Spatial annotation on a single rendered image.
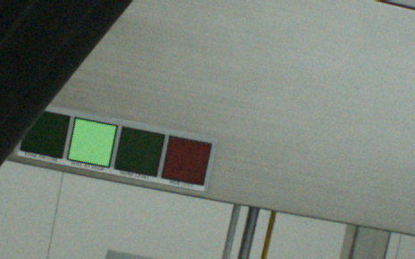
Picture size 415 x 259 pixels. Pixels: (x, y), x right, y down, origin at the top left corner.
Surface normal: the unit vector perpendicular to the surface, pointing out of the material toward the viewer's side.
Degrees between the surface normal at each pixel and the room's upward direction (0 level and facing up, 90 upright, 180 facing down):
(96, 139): 90
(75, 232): 90
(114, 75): 90
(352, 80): 90
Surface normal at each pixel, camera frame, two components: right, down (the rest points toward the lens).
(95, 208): 0.07, 0.07
